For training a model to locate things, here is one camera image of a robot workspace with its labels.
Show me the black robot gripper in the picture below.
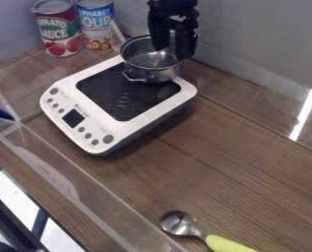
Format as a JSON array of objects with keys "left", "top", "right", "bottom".
[{"left": 148, "top": 0, "right": 198, "bottom": 60}]

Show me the silver metal pot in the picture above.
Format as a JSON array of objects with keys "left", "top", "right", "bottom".
[{"left": 120, "top": 34, "right": 184, "bottom": 84}]

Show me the white and black stove top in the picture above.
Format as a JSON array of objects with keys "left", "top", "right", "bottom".
[{"left": 39, "top": 56, "right": 197, "bottom": 156}]

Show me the alphabet soup can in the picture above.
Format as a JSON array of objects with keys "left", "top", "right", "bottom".
[{"left": 75, "top": 0, "right": 116, "bottom": 50}]

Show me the tomato sauce can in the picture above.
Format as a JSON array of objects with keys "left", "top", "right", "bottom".
[{"left": 31, "top": 0, "right": 82, "bottom": 57}]

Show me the clear acrylic barrier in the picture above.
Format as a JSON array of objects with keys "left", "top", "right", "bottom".
[{"left": 0, "top": 19, "right": 312, "bottom": 252}]

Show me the blue chair frame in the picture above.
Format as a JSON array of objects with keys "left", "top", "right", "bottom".
[{"left": 0, "top": 101, "right": 51, "bottom": 252}]

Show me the spoon with green handle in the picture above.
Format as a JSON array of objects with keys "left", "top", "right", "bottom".
[{"left": 160, "top": 211, "right": 259, "bottom": 252}]

